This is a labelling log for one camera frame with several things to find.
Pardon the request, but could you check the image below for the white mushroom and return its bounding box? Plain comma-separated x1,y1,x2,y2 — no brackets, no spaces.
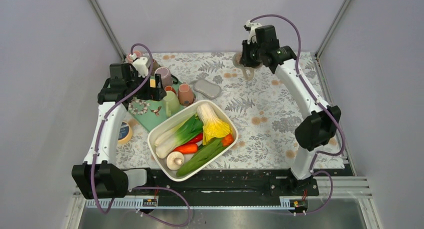
166,151,185,171

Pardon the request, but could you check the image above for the floral tablecloth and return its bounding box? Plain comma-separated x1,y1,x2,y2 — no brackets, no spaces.
114,51,345,171

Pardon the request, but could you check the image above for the small orange mug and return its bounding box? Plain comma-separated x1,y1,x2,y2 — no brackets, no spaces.
164,85,177,95

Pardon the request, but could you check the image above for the cream floral mug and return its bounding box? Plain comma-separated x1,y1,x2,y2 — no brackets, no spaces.
232,52,255,81

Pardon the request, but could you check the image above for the purple mug black handle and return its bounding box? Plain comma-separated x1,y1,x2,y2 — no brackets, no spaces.
154,67,179,89

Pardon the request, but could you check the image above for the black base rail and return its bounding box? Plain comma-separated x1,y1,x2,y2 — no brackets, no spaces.
146,168,320,197

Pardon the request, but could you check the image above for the bok choy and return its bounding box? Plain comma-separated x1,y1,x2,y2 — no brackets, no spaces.
154,115,204,159

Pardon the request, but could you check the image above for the pink tall cup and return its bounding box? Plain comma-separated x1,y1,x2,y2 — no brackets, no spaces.
126,50,143,64

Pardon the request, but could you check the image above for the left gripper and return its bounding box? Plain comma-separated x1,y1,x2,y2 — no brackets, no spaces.
127,70,166,101

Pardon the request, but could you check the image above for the yellow mug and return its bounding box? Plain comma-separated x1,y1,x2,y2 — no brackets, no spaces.
150,78,156,88

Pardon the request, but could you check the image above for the light green mug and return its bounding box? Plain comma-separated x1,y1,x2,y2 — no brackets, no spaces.
162,91,181,118

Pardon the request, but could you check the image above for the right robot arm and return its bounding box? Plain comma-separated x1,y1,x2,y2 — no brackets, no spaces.
240,21,341,195

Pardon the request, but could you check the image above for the red chili pepper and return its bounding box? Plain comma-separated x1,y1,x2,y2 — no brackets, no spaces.
186,132,203,144

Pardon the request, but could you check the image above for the green floral tray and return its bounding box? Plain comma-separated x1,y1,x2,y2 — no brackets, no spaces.
127,81,186,133

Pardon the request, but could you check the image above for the brown small cup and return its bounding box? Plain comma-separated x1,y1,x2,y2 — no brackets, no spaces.
151,59,161,76

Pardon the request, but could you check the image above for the grey sponge pad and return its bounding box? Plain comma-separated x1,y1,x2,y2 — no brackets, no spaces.
193,78,222,100

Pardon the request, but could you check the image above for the terracotta pink mug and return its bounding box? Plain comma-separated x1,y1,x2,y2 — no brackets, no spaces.
177,83,195,107

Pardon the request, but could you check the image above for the green cucumber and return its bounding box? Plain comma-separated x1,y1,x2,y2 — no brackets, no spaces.
176,138,227,177

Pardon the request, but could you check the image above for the napa cabbage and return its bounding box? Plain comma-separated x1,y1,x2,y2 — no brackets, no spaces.
196,102,232,146

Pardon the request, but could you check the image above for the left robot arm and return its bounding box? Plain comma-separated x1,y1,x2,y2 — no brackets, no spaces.
71,62,166,200

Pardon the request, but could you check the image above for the yellow tape roll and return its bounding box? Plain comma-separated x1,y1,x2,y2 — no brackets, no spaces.
117,121,134,145

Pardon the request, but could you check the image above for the white rectangular basin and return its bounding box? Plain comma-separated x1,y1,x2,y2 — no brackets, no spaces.
148,100,239,182

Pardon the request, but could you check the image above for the orange carrot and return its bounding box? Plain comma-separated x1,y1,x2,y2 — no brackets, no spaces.
173,143,199,155

